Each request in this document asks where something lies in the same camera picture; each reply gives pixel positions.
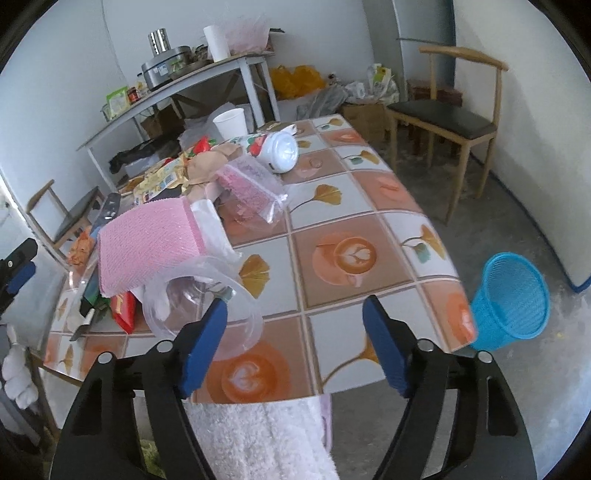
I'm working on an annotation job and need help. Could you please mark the red foil packet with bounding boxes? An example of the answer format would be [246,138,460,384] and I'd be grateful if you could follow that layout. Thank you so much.
[110,292,136,334]

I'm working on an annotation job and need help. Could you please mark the white yogurt bottle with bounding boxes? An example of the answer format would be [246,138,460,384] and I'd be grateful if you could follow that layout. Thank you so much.
[246,131,298,174]

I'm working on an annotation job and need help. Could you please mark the white fluffy towel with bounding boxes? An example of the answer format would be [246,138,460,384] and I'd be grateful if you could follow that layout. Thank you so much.
[184,395,339,479]

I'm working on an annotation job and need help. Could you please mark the pink textured cloth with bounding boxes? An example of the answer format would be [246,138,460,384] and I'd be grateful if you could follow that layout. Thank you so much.
[97,198,205,298]

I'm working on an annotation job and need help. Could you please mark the blue mesh waste basket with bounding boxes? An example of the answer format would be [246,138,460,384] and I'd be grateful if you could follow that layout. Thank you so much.
[471,252,551,351]

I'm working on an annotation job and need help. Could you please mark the yellow snack packet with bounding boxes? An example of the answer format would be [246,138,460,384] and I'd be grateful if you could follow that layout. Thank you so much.
[132,156,187,206]

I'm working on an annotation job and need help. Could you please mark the clear bag pink contents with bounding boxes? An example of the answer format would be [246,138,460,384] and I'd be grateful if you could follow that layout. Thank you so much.
[215,155,288,230]

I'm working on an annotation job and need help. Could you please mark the steel cooking pot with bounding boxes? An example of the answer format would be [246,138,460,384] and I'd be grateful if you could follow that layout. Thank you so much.
[141,46,191,91]

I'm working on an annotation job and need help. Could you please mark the white paper cup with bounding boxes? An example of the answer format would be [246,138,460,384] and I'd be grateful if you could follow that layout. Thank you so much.
[213,108,249,141]

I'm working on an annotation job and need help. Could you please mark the steel utensil holder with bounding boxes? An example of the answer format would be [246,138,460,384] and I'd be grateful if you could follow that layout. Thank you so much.
[148,28,171,56]

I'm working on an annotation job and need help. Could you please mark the wooden chair black seat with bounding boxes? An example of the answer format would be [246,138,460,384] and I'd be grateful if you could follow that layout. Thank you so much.
[387,45,509,222]

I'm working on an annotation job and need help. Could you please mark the yellow plastic bag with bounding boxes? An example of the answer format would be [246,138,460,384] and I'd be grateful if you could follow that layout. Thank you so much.
[270,65,327,100]

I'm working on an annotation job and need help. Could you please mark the white paper towel roll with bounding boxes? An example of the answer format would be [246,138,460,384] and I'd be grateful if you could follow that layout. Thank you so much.
[204,25,230,62]

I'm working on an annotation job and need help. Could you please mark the white metal side table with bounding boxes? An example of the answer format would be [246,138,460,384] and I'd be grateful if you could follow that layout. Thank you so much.
[76,51,282,190]

